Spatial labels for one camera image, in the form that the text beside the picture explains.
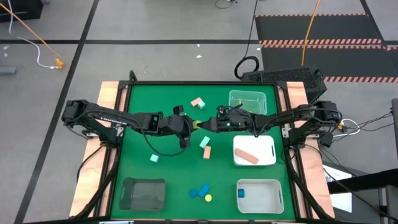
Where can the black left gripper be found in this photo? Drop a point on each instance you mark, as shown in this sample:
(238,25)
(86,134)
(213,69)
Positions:
(174,125)

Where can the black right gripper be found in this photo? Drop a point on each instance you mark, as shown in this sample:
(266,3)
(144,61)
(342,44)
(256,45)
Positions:
(231,123)

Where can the mint rectangular block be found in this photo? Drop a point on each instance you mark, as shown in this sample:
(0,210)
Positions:
(201,105)
(204,142)

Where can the pink rectangular block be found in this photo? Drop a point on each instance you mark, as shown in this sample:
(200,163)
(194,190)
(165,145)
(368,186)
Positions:
(207,152)
(195,101)

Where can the long pink block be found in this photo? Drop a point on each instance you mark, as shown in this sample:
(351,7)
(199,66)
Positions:
(246,155)

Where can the mint cube block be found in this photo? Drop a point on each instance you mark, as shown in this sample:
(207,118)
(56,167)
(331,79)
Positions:
(154,158)

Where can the blue rectangular block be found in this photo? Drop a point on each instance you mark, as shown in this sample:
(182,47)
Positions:
(204,190)

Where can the blue triangular prism block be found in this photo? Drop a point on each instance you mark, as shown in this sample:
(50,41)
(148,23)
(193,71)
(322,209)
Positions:
(193,193)

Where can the yellow-green cylinder block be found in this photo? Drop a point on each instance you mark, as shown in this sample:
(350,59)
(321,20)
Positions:
(208,198)

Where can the small blue block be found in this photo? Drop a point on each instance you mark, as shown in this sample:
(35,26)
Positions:
(241,193)

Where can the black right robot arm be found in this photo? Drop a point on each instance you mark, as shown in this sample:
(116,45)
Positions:
(298,113)

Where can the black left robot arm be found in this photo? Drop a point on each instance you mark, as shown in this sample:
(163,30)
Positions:
(102,113)

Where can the clear plastic bin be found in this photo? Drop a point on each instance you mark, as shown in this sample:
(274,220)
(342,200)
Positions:
(248,98)

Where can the white plastic bin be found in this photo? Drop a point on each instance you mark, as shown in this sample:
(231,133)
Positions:
(264,144)
(264,202)

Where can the dark translucent bin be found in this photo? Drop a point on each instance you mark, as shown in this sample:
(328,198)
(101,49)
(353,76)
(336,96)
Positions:
(142,194)

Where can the plywood side board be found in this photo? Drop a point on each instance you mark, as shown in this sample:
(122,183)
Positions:
(90,174)
(314,168)

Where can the black power adapter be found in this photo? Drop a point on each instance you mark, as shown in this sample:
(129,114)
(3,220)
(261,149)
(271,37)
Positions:
(326,139)

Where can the white paper sheet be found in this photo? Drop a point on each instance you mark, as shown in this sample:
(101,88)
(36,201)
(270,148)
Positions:
(340,199)

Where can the black hazard-striped floor mat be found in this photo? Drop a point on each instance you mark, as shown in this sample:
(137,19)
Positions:
(342,28)

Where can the black box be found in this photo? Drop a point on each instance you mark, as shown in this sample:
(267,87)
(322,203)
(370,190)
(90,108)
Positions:
(18,11)

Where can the black table frame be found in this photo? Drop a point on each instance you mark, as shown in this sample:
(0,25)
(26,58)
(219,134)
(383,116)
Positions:
(202,83)

